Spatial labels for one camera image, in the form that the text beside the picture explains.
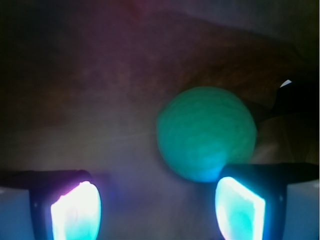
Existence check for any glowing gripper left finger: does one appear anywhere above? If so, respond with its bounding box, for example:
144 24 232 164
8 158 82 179
0 170 102 240

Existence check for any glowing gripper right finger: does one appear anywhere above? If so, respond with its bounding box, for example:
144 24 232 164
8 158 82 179
214 163 320 240

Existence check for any green dimpled ball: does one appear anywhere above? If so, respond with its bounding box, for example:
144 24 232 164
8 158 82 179
156 86 257 182

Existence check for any brown paper bag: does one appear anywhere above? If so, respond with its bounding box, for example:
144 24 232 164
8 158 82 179
0 0 320 240

